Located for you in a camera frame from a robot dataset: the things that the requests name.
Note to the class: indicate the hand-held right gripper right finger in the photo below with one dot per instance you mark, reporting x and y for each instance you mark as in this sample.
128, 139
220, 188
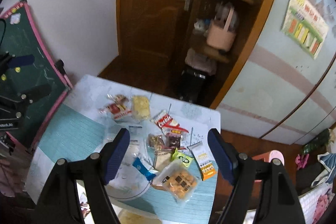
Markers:
221, 161

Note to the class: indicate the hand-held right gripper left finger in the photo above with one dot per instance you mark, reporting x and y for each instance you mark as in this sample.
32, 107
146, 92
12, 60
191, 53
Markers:
116, 158

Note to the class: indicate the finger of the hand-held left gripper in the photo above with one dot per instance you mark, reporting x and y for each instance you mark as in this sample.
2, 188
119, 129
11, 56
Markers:
22, 60
36, 92

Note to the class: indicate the orange and white oat packet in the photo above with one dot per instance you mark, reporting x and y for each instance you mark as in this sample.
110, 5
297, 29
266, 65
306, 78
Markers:
204, 161

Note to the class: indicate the white tray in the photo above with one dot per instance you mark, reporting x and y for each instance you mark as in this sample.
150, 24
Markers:
126, 184

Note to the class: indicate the blue and white snack packet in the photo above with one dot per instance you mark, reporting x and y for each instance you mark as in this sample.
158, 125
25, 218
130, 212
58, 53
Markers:
143, 170

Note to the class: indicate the small green snack packet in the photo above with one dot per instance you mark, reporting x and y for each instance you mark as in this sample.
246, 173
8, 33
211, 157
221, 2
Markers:
183, 160

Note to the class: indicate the clear cracker packet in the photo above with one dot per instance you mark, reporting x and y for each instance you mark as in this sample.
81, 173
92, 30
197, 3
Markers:
179, 182

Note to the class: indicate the yellow puffed rice cake packet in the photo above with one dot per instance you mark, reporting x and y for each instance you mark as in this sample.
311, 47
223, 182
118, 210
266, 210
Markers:
136, 218
141, 107

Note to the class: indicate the plain white snack packet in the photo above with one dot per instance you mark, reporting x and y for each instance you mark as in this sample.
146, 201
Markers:
134, 150

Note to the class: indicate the clear packet with blue print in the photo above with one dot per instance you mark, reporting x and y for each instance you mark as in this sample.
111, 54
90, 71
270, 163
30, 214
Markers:
135, 130

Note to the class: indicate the pink plastic stool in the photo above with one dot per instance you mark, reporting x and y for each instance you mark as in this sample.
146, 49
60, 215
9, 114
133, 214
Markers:
262, 155

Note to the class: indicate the clear nut packet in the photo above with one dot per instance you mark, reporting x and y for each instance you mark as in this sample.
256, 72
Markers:
156, 142

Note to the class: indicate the beige snack packet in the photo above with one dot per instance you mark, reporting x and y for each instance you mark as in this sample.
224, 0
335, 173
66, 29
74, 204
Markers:
162, 161

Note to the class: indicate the red and white snack packet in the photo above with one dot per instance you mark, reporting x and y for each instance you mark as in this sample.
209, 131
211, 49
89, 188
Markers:
115, 108

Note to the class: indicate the dusty pink cloth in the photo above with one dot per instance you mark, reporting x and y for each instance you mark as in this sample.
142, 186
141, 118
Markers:
11, 175

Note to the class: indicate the red and white chocolate packet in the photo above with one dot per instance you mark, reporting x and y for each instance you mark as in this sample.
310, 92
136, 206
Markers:
164, 121

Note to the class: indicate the pink toy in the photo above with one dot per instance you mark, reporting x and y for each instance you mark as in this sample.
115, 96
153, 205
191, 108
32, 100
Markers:
302, 161

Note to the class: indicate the black bag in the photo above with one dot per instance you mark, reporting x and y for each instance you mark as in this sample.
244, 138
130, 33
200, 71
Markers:
194, 83

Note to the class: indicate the green plant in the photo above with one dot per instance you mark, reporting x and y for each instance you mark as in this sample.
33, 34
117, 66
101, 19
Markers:
317, 140

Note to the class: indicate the white checked blanket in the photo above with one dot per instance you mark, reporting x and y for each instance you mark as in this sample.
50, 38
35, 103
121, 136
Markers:
312, 201

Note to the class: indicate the folded pink cloth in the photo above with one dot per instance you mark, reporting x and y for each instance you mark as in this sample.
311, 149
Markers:
200, 61

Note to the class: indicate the blue and white cloth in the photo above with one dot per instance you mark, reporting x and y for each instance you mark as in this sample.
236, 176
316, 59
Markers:
326, 162

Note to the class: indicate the brown wooden door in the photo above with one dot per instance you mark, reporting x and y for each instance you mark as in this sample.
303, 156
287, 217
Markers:
149, 16

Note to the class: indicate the clear plastic bags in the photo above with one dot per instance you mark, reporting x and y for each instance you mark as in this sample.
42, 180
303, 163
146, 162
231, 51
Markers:
201, 26

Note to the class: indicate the brown wooden shelf cabinet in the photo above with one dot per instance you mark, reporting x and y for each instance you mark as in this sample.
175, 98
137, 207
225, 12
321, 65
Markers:
265, 16

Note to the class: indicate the green chalkboard with pink frame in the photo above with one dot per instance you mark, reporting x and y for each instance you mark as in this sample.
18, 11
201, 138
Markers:
39, 66

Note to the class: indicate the colourful wall poster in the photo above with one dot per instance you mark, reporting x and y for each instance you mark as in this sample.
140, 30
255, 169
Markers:
302, 27

